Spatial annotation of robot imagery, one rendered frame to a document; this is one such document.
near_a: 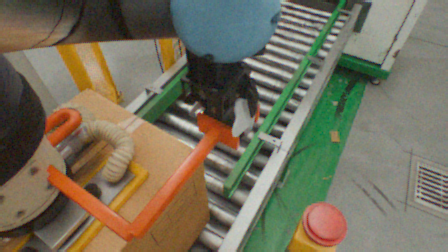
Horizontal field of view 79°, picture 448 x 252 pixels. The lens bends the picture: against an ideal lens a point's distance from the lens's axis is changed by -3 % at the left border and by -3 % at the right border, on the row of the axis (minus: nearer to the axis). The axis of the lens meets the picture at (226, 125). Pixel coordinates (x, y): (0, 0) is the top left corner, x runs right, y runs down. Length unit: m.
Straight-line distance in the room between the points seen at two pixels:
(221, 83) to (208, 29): 0.20
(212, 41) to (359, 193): 1.66
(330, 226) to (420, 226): 1.41
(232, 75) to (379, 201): 1.53
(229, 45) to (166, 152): 0.47
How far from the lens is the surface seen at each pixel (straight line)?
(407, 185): 1.98
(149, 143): 0.67
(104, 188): 0.61
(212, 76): 0.39
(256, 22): 0.19
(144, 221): 0.43
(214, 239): 0.97
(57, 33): 0.19
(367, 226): 1.74
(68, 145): 0.62
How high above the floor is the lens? 1.47
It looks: 50 degrees down
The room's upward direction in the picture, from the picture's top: straight up
